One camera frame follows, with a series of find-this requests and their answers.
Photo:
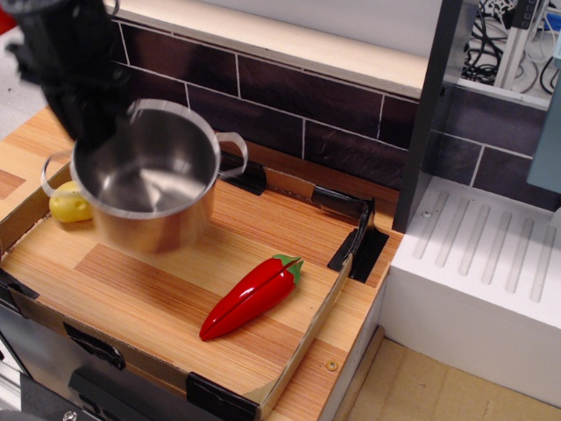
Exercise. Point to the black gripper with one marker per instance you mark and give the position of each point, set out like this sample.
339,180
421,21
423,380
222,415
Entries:
83,86

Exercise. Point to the yellow toy potato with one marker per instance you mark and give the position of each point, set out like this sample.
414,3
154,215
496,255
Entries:
68,205

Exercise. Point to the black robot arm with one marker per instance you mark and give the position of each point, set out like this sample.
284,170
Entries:
62,22

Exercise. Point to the grey metal cabinet front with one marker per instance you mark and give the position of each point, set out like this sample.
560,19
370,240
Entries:
59,364

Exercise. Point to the dark shelf with brick backsplash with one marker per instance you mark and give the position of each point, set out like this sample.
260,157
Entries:
349,115

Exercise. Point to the red toy chili pepper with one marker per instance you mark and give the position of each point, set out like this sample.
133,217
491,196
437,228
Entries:
260,290

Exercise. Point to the cardboard fence with black tape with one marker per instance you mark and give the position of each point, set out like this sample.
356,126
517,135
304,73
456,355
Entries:
143,312

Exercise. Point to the brass screw in table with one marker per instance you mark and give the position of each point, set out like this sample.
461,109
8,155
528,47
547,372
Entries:
332,365

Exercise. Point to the stainless steel pot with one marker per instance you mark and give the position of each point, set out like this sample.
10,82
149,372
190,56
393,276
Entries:
151,185

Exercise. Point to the white ribbed drainboard block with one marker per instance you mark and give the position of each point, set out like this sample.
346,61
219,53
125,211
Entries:
475,284

